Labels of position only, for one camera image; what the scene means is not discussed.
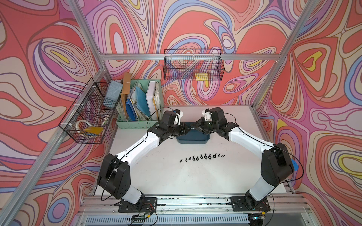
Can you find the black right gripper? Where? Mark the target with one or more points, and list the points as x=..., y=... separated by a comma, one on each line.
x=199, y=125

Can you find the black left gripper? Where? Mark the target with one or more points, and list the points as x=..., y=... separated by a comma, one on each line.
x=182, y=130

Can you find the dark teal storage box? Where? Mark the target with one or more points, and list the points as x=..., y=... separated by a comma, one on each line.
x=193, y=137

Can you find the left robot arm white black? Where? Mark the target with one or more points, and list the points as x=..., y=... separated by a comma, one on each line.
x=115, y=172

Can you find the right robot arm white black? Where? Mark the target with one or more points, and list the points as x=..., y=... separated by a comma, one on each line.
x=276, y=163

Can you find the green plastic file organizer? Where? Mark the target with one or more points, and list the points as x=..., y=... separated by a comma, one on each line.
x=138, y=124

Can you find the white binder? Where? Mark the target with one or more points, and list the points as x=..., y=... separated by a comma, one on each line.
x=153, y=100

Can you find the blue folder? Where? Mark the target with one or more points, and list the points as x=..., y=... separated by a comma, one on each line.
x=136, y=105

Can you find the yellow sticky note pad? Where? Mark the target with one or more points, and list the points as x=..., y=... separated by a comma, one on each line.
x=201, y=77

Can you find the brown cardboard folder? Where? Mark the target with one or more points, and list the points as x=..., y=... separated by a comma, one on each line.
x=125, y=92

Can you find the grey blue sponge pad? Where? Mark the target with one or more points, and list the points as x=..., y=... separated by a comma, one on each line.
x=113, y=93

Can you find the yellow card in basket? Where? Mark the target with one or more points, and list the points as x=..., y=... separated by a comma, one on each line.
x=94, y=131

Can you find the white tape roll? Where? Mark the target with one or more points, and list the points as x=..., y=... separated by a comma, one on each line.
x=82, y=124

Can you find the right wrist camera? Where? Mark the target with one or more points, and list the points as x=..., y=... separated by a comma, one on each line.
x=207, y=115

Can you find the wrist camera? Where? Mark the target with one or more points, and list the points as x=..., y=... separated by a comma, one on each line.
x=207, y=115
x=179, y=115

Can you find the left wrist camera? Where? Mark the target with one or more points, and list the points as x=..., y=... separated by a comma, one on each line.
x=179, y=115

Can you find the black wire basket back wall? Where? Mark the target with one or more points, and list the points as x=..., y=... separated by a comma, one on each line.
x=182, y=64

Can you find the black wire basket wall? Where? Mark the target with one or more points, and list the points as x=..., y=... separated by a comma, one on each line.
x=182, y=64
x=89, y=106

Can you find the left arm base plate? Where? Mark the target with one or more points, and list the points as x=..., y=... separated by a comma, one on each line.
x=137, y=204

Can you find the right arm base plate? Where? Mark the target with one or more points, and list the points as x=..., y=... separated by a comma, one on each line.
x=247, y=204

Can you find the black wire basket left wall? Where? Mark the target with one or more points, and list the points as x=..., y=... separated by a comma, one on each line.
x=89, y=106

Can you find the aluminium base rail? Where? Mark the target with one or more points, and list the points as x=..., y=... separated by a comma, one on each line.
x=198, y=210

